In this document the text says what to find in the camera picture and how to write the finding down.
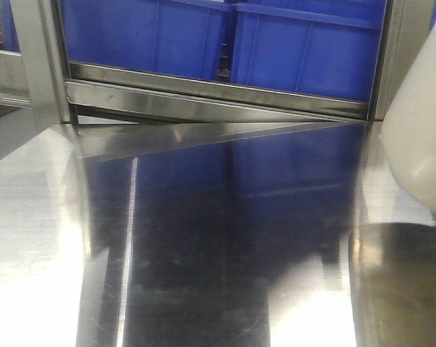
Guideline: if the blue crate behind right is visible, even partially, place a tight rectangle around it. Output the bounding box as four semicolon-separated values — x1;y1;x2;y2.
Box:
230;1;384;102

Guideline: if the blue crate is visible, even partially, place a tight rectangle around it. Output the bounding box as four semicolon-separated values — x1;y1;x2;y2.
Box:
230;1;384;102
60;1;233;80

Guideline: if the stainless steel shelf frame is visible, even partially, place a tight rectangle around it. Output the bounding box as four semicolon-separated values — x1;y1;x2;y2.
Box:
0;0;436;127

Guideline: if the blue crate behind left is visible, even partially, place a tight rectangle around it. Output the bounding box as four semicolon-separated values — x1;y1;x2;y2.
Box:
60;1;233;80

